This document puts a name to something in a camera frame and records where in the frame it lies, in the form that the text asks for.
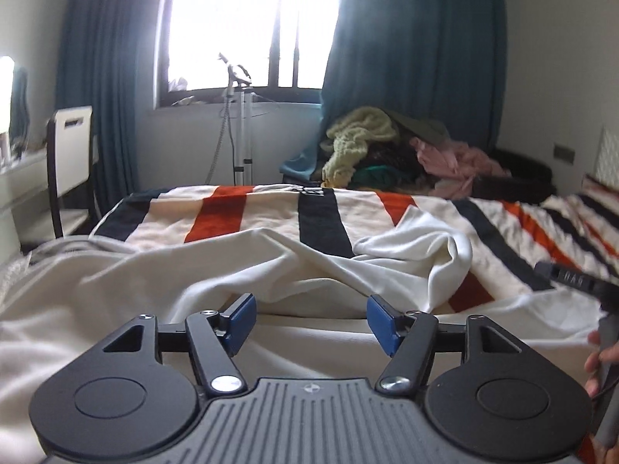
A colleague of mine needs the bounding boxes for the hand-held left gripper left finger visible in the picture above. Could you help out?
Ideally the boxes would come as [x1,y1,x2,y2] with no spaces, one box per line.
[103,292,257,394]

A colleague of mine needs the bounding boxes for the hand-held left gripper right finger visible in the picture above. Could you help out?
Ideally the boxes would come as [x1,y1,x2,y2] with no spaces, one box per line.
[366,294,523,394]

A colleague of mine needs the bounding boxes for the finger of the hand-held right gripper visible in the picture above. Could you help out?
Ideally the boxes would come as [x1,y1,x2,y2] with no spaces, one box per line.
[534,260,562,282]

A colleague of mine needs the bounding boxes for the white sweatshirt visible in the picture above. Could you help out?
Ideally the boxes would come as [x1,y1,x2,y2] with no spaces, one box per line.
[0,208,475,464]

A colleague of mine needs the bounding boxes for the person's right hand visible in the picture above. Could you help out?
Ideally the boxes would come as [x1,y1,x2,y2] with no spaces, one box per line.
[583,331,611,403]

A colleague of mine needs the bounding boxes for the black armchair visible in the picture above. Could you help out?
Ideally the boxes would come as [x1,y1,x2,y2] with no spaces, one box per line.
[435,147,557,204]

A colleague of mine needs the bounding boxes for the striped blanket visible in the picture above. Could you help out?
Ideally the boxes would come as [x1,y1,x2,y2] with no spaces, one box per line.
[89,184,619,464]

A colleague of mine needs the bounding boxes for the white quilted headboard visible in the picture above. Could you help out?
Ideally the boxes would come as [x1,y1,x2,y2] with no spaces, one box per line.
[596,126,619,189]

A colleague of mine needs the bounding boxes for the green garment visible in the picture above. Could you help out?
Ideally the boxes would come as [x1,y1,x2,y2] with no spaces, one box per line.
[365,164,403,183]

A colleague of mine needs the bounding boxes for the teal cloth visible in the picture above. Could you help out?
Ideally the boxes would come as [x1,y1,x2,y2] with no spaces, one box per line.
[279,150,330,185]

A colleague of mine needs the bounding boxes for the dark patterned garment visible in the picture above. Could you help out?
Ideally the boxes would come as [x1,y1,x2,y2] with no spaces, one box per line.
[358,142,436,189]

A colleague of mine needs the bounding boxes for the yellow knit blanket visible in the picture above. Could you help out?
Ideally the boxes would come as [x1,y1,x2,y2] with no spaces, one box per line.
[321,107,400,189]

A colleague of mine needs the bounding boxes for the olive garment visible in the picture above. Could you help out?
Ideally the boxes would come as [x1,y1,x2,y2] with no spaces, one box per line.
[387,110,453,144]

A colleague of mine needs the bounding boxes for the garment steamer stand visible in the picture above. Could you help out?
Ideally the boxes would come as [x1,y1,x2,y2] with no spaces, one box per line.
[205,51,255,187]

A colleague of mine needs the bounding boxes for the white black chair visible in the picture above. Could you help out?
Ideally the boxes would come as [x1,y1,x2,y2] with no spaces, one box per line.
[46,105,104,240]

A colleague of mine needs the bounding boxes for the white vanity desk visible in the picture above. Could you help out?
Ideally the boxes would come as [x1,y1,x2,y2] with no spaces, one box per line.
[0,147,55,271]

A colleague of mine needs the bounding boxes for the blue curtain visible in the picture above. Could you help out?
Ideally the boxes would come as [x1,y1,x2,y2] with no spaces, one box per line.
[55,0,182,213]
[319,0,508,175]

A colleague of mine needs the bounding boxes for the wavy lit mirror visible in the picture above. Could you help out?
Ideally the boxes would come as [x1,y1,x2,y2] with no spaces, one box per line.
[0,55,30,147]

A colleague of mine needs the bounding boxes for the wire clothes hanger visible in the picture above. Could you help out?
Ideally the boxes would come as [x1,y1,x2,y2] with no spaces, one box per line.
[251,91,287,119]

